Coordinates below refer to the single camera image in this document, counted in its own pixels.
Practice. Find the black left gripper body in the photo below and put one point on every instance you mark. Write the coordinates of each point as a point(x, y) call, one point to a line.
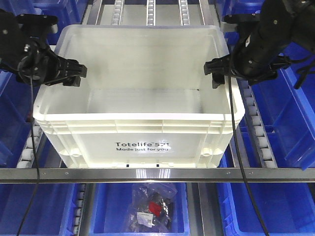
point(40, 66)

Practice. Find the steel front shelf rail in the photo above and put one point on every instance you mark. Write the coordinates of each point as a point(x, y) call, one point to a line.
point(211, 175)

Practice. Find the left white roller track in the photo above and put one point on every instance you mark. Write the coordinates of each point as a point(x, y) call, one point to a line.
point(26, 159)

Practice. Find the back roller track middle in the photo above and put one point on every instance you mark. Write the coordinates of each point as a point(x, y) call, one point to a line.
point(151, 12)

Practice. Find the blue bin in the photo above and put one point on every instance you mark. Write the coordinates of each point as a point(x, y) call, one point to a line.
point(287, 209)
point(51, 214)
point(68, 12)
point(110, 207)
point(231, 7)

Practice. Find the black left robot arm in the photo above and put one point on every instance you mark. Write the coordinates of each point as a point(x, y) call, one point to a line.
point(24, 51)

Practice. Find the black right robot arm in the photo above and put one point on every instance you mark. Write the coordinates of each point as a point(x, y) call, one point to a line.
point(290, 20)

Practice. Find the blue bin upper right back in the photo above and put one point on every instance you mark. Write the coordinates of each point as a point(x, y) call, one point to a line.
point(231, 7)

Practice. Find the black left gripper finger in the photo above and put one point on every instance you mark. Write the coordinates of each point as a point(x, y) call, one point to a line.
point(71, 68)
point(72, 81)

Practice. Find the white roller track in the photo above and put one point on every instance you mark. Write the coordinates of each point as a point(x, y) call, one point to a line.
point(26, 159)
point(260, 144)
point(78, 213)

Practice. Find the blue bin lower right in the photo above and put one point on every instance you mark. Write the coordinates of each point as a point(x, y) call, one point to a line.
point(287, 209)

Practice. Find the back roller track left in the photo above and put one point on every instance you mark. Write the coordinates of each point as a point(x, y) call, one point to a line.
point(117, 15)

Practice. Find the blue bin upper left back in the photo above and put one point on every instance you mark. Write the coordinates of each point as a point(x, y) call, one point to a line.
point(68, 12)

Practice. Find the blue bin lower middle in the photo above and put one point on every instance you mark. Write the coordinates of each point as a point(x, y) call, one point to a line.
point(110, 207)

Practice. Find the lower white roller track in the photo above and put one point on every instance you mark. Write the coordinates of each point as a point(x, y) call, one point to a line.
point(78, 213)

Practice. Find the right white roller track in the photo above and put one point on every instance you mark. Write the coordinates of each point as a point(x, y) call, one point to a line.
point(260, 144)

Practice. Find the back roller track right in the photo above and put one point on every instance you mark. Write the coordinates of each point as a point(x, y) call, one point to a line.
point(184, 12)

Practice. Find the blue bin right shelf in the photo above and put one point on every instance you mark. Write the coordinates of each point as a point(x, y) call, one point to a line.
point(287, 107)

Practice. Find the blue bin lower left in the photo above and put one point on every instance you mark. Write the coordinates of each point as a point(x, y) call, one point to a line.
point(51, 214)

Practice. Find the blue bin left shelf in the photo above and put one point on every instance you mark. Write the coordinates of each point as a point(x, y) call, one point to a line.
point(15, 121)

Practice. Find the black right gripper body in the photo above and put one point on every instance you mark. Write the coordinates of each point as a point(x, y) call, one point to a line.
point(253, 56)

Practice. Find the blue bin shelf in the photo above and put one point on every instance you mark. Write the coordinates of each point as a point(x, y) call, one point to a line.
point(15, 121)
point(287, 107)

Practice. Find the plastic bag with parts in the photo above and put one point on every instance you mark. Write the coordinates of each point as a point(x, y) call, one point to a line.
point(151, 209)

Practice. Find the white Totelife plastic bin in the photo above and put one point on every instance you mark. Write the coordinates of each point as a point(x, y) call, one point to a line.
point(145, 102)

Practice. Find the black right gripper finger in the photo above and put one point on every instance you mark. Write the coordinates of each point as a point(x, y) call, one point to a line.
point(218, 66)
point(217, 80)

